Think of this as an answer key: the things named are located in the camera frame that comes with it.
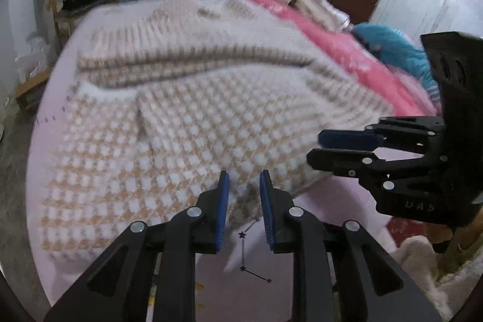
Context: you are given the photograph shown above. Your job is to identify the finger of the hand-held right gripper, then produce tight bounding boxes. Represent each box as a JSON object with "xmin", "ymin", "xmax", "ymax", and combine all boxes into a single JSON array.
[
  {"xmin": 318, "ymin": 116, "xmax": 447, "ymax": 154},
  {"xmin": 306, "ymin": 148, "xmax": 446, "ymax": 195}
]

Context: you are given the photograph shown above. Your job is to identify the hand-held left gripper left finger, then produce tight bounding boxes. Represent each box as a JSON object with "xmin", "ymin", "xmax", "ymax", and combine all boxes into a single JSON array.
[{"xmin": 43, "ymin": 171, "xmax": 230, "ymax": 322}]

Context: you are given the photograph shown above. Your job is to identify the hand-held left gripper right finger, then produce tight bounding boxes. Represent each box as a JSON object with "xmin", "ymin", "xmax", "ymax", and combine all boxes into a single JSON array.
[{"xmin": 260, "ymin": 170, "xmax": 443, "ymax": 322}]

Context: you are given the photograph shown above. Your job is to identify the beige checked knit sweater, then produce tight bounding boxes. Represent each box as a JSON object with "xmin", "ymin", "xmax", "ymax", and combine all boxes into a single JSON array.
[{"xmin": 38, "ymin": 0, "xmax": 443, "ymax": 264}]

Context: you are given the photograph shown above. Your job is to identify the beige clothes pile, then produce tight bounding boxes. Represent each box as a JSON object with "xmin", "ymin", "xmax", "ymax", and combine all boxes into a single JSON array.
[{"xmin": 264, "ymin": 0, "xmax": 350, "ymax": 31}]

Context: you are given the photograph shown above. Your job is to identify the pink printed tablecloth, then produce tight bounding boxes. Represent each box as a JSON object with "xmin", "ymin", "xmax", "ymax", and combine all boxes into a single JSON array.
[{"xmin": 24, "ymin": 1, "xmax": 401, "ymax": 322}]

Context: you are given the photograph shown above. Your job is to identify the pink floral blanket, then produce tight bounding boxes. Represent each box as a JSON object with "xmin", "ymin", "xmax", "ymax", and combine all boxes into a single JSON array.
[{"xmin": 245, "ymin": 0, "xmax": 439, "ymax": 118}]

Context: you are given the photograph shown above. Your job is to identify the teal cloth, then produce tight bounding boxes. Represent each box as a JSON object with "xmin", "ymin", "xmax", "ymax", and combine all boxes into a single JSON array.
[{"xmin": 353, "ymin": 23, "xmax": 440, "ymax": 97}]

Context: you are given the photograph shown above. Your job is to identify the cream fluffy cloth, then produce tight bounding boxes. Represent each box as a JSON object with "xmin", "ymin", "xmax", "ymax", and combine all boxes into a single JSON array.
[{"xmin": 390, "ymin": 234, "xmax": 465, "ymax": 320}]

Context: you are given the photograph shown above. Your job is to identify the low wooden stool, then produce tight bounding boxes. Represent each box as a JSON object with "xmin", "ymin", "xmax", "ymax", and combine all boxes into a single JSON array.
[{"xmin": 14, "ymin": 67, "xmax": 54, "ymax": 112}]

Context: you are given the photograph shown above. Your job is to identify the white plastic bags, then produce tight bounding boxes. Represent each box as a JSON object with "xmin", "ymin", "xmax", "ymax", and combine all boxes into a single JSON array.
[{"xmin": 15, "ymin": 35, "xmax": 54, "ymax": 81}]

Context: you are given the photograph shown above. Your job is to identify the wooden chair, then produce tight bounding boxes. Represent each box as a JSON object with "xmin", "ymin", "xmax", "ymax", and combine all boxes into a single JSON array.
[{"xmin": 48, "ymin": 0, "xmax": 123, "ymax": 40}]

